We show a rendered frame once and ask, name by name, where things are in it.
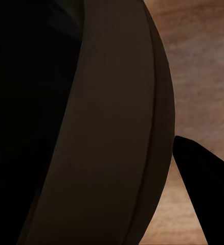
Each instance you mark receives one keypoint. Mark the cauldron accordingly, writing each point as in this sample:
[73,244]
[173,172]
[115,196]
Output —
[93,76]

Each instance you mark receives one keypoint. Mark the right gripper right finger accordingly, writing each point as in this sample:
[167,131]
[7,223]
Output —
[203,176]

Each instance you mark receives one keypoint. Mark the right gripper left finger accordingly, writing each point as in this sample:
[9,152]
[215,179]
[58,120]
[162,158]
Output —
[20,176]

